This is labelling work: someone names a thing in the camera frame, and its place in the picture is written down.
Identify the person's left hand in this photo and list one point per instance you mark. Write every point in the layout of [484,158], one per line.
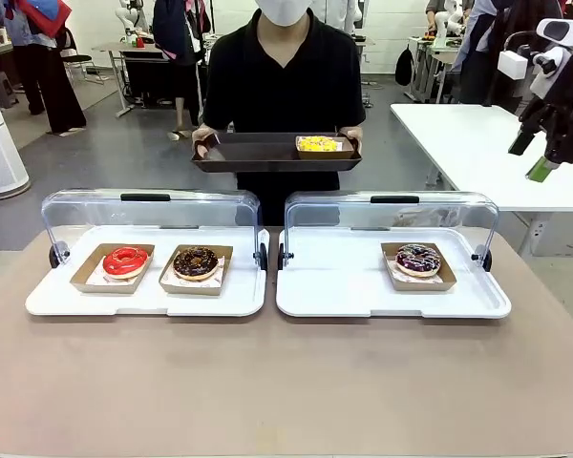
[352,136]

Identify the bystander with long hair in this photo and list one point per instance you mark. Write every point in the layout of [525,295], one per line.
[487,62]

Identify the cardboard box with chocolate donut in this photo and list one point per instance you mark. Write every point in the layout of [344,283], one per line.
[191,288]

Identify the person in black shirt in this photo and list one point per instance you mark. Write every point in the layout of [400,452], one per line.
[282,71]

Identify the yellow sprinkled donut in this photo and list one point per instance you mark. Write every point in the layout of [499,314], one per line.
[317,143]

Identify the red glazed donut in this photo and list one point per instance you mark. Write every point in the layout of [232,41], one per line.
[124,262]

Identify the white background workbench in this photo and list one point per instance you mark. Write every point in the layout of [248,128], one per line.
[434,62]

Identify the large white table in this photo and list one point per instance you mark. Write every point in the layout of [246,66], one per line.
[458,143]

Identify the person's right hand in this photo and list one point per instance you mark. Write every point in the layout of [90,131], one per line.
[203,140]

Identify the grey background desk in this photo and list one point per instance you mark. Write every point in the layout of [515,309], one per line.
[138,71]

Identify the cardboard box with yellow donut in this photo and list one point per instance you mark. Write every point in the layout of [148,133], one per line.
[324,154]

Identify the purple glazed donut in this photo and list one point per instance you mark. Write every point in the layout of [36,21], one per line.
[418,260]

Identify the white air purifier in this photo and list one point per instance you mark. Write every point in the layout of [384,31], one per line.
[0,143]

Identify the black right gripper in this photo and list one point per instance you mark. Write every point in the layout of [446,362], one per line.
[561,129]

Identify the black office chair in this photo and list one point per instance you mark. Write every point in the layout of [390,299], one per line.
[76,59]

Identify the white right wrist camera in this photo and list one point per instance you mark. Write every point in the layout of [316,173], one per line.
[513,64]

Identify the bystander in dark jacket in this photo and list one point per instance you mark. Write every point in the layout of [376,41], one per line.
[181,38]

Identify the dark brown serving tray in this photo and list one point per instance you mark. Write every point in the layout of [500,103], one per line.
[258,155]

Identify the grey plastic stool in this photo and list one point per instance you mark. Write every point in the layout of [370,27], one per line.
[4,88]

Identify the black hanging backpack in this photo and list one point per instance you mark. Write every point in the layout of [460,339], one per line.
[404,67]

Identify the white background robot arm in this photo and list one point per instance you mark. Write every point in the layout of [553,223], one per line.
[129,24]

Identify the white display tray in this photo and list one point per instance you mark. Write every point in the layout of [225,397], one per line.
[334,291]
[138,303]

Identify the chocolate glazed donut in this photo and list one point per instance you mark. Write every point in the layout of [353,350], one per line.
[196,262]

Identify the cardboard box with red donut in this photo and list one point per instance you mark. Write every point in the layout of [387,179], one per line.
[91,281]

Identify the bystander in dark trousers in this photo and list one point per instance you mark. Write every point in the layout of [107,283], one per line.
[62,95]

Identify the clear plastic display lid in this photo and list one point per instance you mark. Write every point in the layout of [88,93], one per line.
[434,212]
[196,210]

